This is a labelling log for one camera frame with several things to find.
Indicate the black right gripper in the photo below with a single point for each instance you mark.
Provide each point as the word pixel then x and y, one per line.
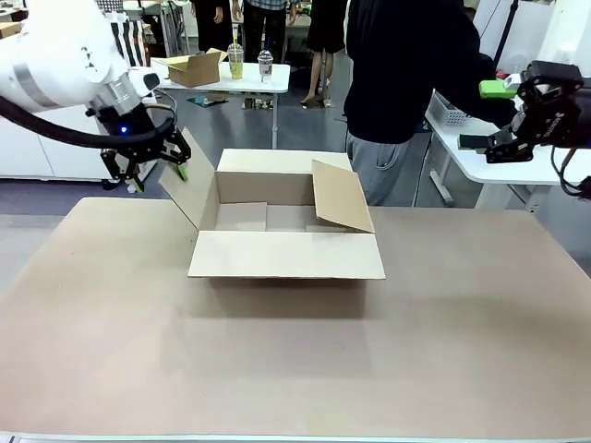
pixel 561 111

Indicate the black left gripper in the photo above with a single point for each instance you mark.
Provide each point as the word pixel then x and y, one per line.
pixel 131 124

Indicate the large brown cardboard box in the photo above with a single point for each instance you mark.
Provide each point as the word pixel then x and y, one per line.
pixel 286 256

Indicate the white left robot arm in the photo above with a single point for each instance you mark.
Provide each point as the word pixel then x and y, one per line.
pixel 55 51

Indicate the person's left forearm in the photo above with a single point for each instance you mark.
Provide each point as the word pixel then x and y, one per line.
pixel 489 92

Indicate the small open cardboard box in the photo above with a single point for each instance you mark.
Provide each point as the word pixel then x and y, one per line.
pixel 194 71

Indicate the flat brown cardboard box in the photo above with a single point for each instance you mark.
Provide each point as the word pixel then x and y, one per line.
pixel 9 28

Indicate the white slotted plastic basket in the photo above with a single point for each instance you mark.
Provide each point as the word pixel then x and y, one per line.
pixel 450 113

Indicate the white desk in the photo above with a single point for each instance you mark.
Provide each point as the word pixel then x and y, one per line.
pixel 508 173

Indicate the white cabinet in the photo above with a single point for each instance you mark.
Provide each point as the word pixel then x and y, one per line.
pixel 69 161

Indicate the black tripod stand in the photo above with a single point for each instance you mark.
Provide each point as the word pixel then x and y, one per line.
pixel 505 32

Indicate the person in dark sweatshirt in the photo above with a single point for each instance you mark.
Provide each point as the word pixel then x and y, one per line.
pixel 406 69

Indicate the black white striped bag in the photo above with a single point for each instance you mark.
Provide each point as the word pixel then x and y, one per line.
pixel 134 41

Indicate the white folding table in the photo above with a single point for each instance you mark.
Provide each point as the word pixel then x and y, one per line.
pixel 249 85

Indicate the plastic cup with yellow drink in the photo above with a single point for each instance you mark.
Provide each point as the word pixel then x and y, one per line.
pixel 236 64

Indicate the clear domed-lid plastic cup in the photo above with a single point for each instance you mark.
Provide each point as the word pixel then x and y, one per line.
pixel 265 64

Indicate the person in black clothes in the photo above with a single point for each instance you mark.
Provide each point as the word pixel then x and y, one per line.
pixel 212 23

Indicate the person in plaid shirt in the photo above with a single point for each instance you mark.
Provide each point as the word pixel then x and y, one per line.
pixel 263 27

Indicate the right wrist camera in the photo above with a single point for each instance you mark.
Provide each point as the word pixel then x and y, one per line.
pixel 511 82

